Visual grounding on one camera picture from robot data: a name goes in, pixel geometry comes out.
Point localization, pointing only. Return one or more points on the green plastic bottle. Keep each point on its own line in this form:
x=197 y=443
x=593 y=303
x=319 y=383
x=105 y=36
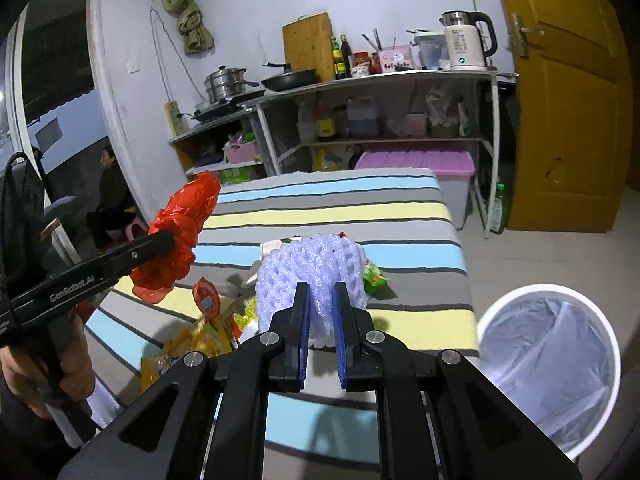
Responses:
x=499 y=210

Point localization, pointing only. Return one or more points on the white trash bin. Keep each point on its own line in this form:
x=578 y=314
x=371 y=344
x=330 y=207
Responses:
x=545 y=290

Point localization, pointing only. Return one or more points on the green yellow snack wrapper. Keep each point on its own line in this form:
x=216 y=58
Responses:
x=245 y=317

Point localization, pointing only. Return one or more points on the yellow snack bag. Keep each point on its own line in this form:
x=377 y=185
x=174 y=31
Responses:
x=170 y=355

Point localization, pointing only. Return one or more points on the yellow food bag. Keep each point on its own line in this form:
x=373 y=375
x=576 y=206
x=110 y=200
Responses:
x=327 y=160

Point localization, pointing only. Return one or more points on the red printed snack wrapper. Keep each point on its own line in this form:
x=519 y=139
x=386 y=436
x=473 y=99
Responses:
x=207 y=300

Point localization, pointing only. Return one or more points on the person's left forearm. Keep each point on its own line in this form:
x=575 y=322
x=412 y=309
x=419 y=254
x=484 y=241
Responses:
x=30 y=450

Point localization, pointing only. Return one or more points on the yellowed power strip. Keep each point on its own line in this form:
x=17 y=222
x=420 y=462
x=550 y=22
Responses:
x=173 y=119

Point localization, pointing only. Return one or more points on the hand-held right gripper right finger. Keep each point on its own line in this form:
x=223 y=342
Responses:
x=341 y=332

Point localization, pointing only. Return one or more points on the storage box with pink lid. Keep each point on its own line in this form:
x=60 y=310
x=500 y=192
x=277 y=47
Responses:
x=415 y=162

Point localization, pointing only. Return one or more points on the clear water jug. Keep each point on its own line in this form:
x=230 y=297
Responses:
x=431 y=52

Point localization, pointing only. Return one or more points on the white foam fruit net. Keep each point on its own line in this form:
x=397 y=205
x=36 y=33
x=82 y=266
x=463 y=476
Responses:
x=310 y=265

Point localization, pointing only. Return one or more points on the dark sauce bottle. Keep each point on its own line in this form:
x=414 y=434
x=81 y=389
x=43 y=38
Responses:
x=346 y=60

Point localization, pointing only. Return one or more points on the red plastic bag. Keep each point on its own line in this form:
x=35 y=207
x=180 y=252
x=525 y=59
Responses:
x=185 y=220

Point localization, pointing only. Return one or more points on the steel steamer pot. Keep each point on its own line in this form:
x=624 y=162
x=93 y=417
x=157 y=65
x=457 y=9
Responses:
x=226 y=85

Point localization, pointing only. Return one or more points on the green label sauce bottle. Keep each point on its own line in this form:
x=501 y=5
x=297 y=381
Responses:
x=336 y=62

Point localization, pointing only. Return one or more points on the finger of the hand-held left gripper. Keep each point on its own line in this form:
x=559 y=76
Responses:
x=90 y=280

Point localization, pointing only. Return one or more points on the pink lidded container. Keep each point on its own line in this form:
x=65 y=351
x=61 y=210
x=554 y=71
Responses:
x=416 y=124

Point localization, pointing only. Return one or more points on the green hanging cloth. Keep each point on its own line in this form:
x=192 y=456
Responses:
x=190 y=20

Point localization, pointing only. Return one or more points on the pink utensil holder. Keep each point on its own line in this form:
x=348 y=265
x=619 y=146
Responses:
x=395 y=60

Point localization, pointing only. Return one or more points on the white wall socket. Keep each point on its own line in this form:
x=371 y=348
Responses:
x=133 y=67

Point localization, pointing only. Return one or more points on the white electric kettle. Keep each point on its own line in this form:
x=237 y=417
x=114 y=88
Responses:
x=465 y=42

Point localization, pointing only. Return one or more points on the large metal shelf unit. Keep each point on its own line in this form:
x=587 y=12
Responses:
x=380 y=77

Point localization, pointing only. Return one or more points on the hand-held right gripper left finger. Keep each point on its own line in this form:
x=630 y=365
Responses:
x=300 y=332

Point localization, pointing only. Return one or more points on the white snack packet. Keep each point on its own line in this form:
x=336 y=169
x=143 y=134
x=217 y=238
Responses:
x=270 y=250

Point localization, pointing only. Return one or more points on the red sauce jar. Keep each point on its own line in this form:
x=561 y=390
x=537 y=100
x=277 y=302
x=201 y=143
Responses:
x=361 y=62

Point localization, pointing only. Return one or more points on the small metal shelf unit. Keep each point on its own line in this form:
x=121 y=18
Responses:
x=210 y=127

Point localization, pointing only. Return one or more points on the striped cloth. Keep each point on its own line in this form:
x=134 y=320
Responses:
x=325 y=210

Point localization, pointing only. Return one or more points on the yellow wooden door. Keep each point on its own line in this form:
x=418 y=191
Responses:
x=565 y=110

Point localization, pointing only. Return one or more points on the dark liquid jug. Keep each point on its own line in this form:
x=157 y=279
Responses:
x=362 y=120

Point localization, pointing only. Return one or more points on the white plastic bottle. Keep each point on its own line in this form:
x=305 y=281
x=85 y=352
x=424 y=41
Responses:
x=306 y=125

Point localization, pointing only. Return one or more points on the wooden cutting board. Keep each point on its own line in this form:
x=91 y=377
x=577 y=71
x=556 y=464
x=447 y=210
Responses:
x=307 y=47

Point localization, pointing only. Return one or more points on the pink basket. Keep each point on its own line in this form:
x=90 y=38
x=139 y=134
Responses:
x=242 y=152

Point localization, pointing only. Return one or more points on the yellow oil bottle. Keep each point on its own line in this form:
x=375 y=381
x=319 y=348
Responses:
x=326 y=127

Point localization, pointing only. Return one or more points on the person's left hand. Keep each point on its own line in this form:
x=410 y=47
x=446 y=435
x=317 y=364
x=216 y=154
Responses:
x=80 y=360

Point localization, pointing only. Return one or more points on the black frying pan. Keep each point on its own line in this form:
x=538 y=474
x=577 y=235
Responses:
x=290 y=79

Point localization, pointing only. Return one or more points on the black gas stove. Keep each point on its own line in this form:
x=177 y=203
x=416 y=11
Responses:
x=225 y=106

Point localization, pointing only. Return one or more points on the crumpled plastic bags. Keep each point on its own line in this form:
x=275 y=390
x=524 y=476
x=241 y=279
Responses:
x=442 y=107

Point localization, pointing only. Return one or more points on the pink stool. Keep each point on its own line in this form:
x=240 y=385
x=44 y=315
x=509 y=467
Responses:
x=135 y=229

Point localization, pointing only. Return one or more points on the clear plastic bin liner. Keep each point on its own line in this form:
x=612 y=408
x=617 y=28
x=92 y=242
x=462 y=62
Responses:
x=540 y=360

